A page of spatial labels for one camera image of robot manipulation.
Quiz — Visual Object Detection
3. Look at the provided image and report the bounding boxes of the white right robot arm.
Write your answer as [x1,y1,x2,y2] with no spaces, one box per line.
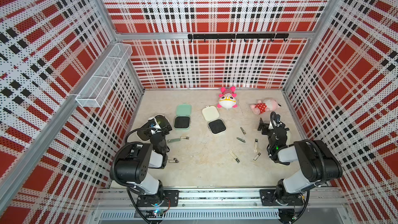
[258,112,343,206]

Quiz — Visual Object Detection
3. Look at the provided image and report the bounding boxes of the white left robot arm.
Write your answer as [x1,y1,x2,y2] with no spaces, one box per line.
[110,115,179,207]

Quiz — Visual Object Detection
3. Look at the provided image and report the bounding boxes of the green nail kit case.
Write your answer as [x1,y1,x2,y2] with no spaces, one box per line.
[174,104,192,130]

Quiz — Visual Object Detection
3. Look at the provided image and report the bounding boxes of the clear wall shelf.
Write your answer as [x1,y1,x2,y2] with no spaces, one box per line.
[76,43,132,108]

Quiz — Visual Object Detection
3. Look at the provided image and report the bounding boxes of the black hook rail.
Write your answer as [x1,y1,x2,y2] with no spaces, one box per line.
[188,33,289,41]

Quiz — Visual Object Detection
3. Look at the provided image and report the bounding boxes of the pink owl plush toy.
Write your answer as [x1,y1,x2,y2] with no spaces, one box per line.
[217,86,237,110]

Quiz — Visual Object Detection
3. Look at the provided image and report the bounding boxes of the green oval tray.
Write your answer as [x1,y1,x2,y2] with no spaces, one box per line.
[154,115,172,132]

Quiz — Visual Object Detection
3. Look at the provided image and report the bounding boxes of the small silver clipper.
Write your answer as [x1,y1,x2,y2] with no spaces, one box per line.
[236,138,246,143]

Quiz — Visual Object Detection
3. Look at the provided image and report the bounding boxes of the pink strawberry plush toy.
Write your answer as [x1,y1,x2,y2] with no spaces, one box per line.
[250,99,281,115]

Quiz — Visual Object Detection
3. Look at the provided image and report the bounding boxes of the cream nail kit case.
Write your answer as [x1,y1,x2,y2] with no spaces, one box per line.
[202,106,227,135]

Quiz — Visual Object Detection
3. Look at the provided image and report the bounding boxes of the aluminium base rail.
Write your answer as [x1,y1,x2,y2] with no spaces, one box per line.
[93,185,349,224]

